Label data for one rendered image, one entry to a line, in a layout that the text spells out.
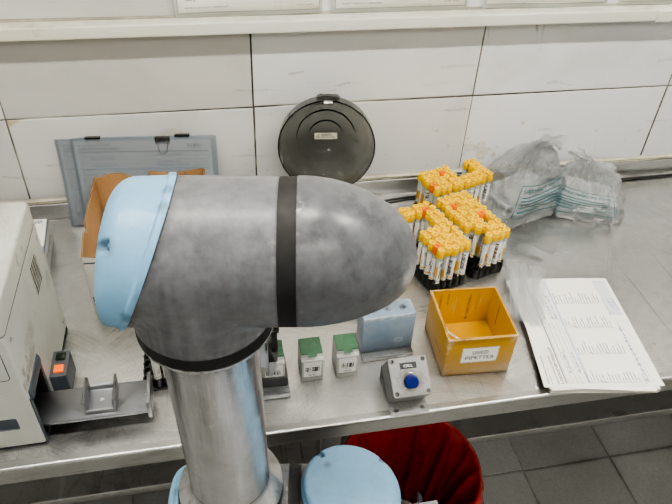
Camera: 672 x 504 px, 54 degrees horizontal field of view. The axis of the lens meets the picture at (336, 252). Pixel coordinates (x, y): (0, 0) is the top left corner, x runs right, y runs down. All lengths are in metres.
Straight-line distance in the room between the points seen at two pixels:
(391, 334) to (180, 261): 0.83
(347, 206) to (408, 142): 1.17
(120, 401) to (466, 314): 0.67
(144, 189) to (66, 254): 1.09
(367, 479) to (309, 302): 0.38
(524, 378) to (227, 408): 0.80
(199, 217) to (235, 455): 0.28
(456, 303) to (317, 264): 0.88
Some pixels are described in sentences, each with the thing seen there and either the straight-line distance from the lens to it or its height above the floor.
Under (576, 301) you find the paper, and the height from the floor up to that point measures 0.89.
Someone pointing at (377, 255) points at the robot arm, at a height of 1.52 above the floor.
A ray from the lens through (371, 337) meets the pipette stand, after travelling 1.23.
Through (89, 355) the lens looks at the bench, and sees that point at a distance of 1.32.
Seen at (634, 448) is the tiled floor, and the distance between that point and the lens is 2.45.
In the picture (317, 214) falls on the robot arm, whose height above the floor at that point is 1.56.
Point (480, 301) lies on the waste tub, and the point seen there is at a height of 0.94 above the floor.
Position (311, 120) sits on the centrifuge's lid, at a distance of 1.50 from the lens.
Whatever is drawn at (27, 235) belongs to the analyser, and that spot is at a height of 1.14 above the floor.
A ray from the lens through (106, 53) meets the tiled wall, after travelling 1.46.
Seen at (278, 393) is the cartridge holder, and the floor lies 0.89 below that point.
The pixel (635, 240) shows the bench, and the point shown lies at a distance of 1.73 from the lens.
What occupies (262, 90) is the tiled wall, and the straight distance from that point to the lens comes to 1.49.
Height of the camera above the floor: 1.82
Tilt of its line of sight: 40 degrees down
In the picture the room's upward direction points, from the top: 3 degrees clockwise
